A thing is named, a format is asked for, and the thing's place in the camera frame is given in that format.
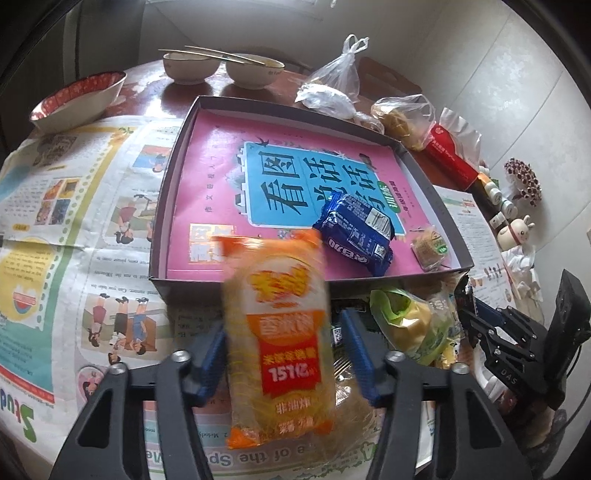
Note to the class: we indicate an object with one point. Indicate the plastic bag with snacks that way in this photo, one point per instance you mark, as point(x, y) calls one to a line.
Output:
point(408, 119)

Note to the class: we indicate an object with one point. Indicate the red flowered bowl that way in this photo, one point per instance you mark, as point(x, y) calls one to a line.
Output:
point(78, 103)

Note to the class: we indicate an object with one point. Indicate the red tissue pack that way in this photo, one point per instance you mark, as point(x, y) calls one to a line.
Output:
point(455, 145)

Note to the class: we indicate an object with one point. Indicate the pink and blue book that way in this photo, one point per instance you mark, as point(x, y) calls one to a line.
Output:
point(245, 177)

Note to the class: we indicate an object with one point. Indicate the white bowl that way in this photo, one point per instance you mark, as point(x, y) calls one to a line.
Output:
point(254, 76)
point(187, 69)

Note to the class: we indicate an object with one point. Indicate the green pastry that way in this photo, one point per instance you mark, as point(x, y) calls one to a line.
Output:
point(415, 326)

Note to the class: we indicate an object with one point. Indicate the white exam newspaper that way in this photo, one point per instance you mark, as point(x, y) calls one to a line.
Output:
point(488, 277)

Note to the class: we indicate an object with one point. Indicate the round pizza cracker pack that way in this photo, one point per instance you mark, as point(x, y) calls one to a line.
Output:
point(430, 248)

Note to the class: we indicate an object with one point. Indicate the row of small bottles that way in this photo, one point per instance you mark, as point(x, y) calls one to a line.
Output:
point(497, 209)

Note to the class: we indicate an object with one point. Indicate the crumpled white tissue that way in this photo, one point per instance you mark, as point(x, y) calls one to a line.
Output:
point(520, 264)

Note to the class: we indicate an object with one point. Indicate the orange rice cracker pack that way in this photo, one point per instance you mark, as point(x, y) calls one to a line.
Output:
point(277, 324)

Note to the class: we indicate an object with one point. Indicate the colourful student newspaper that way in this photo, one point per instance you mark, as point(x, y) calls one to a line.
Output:
point(77, 218)

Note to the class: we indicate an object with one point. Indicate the dark cardboard box tray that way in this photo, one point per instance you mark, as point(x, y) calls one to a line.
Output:
point(341, 273)

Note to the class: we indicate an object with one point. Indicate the left white bowl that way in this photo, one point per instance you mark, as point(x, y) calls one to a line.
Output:
point(187, 69)

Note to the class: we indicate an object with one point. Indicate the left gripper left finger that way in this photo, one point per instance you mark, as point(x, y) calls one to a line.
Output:
point(108, 438)

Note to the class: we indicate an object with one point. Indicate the right white bowl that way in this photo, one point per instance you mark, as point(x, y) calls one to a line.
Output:
point(254, 76)

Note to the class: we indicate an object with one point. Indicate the wooden chair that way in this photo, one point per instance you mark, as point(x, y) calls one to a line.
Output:
point(378, 81)

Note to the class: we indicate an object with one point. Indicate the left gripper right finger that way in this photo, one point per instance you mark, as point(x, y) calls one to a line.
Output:
point(471, 440)

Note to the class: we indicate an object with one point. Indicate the crumpled white plastic bag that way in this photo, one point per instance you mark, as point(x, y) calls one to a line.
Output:
point(333, 103)

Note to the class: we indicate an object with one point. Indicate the tied clear plastic bag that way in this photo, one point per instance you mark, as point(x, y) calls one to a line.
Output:
point(341, 73)

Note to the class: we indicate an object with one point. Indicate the white rabbit figurine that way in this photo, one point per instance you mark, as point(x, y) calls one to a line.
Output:
point(516, 233)

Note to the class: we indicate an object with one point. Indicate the wooden chopstick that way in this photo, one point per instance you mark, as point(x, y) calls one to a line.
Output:
point(203, 54)
point(226, 55)

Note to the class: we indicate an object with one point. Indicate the blue cookie pack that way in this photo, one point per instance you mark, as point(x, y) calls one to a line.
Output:
point(357, 231)

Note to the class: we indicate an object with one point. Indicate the red flower ornament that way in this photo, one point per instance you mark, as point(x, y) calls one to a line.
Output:
point(523, 185)

